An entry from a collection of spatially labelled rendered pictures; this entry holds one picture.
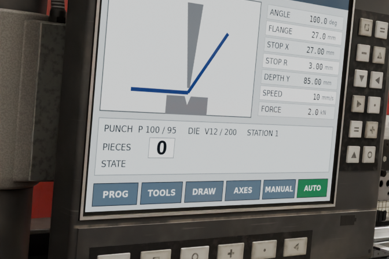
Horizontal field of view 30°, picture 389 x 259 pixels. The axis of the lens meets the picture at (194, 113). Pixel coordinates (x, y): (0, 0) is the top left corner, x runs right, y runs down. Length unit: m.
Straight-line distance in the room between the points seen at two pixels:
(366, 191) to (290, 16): 0.26
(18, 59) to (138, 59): 0.14
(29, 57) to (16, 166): 0.12
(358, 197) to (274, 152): 0.16
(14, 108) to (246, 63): 0.25
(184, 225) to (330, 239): 0.23
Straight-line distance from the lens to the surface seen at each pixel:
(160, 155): 0.75
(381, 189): 1.98
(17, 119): 0.79
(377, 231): 2.59
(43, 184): 1.51
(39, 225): 1.17
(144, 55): 0.73
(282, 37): 0.84
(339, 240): 0.95
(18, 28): 0.78
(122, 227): 0.74
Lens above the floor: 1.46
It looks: 3 degrees down
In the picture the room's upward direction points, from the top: 5 degrees clockwise
